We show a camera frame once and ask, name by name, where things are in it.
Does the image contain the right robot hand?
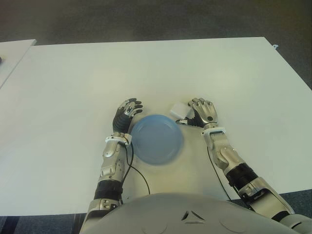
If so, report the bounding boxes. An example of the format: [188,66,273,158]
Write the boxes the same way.
[175,97,218,128]

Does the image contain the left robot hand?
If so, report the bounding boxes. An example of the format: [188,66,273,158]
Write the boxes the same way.
[112,97,144,135]

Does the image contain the white charger block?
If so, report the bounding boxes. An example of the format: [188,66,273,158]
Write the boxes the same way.
[170,102,191,120]

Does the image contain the blue round plate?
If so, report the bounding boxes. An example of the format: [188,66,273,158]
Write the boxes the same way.
[131,114,185,166]

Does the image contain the grey robot torso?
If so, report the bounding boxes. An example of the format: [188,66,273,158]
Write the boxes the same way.
[79,192,297,234]

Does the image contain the table leg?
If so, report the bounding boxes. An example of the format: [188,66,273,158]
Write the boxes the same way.
[72,214,84,234]

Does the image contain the neighbouring white table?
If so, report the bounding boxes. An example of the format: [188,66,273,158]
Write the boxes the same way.
[0,39,37,90]

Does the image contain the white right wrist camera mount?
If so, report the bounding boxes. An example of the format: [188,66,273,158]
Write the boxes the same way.
[201,126,226,136]

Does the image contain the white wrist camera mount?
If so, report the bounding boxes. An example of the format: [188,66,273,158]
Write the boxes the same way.
[201,126,226,136]
[105,133,133,146]

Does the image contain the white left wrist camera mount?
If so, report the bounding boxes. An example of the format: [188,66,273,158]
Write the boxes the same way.
[105,133,133,146]

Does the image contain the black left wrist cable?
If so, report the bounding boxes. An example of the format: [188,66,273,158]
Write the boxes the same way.
[119,143,151,203]

